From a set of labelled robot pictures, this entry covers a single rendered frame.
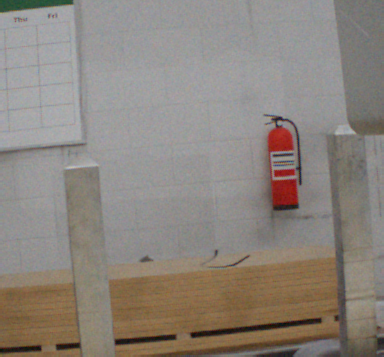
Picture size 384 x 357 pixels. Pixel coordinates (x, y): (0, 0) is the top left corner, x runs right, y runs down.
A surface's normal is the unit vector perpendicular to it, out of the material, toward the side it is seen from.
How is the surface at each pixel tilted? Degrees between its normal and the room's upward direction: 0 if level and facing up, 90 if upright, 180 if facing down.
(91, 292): 90
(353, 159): 90
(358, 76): 90
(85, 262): 90
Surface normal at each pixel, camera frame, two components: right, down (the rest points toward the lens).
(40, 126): 0.13, 0.04
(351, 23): -0.99, 0.09
